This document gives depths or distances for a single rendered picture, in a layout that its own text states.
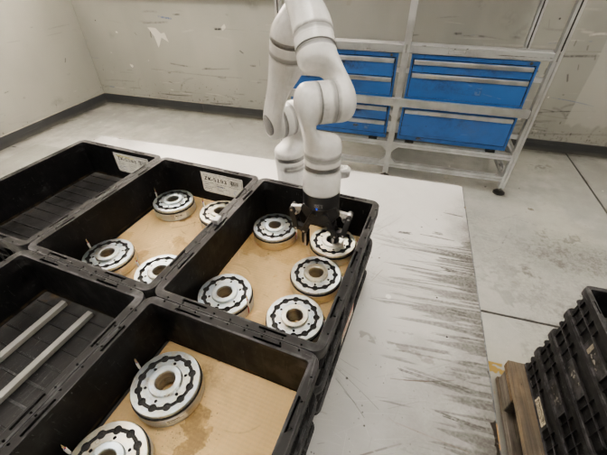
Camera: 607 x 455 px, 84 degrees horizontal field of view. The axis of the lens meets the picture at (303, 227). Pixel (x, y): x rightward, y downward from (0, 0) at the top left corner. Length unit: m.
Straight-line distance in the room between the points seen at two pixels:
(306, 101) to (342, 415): 0.56
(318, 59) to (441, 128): 2.03
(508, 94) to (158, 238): 2.23
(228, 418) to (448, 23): 3.11
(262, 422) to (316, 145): 0.44
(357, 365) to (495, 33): 2.94
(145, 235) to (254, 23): 2.89
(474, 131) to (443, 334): 1.94
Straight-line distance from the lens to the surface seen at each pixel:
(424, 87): 2.49
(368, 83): 2.50
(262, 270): 0.74
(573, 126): 3.72
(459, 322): 0.88
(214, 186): 0.93
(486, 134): 2.64
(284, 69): 0.84
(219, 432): 0.57
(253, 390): 0.59
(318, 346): 0.50
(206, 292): 0.67
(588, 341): 1.28
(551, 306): 2.12
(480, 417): 0.78
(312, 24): 0.63
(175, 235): 0.87
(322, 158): 0.61
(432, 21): 3.28
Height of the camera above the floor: 1.36
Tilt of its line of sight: 39 degrees down
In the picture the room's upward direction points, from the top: straight up
